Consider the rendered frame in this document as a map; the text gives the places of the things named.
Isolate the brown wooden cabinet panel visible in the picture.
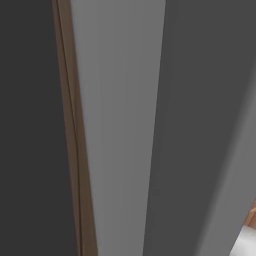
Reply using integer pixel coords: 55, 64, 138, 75
50, 0, 99, 256

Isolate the brown wooden cabinet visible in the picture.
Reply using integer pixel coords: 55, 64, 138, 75
244, 198, 256, 231

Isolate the grey tall fridge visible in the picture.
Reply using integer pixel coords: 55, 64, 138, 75
69, 0, 256, 256

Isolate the dark grey appliance panel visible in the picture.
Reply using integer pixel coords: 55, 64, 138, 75
0, 0, 82, 256

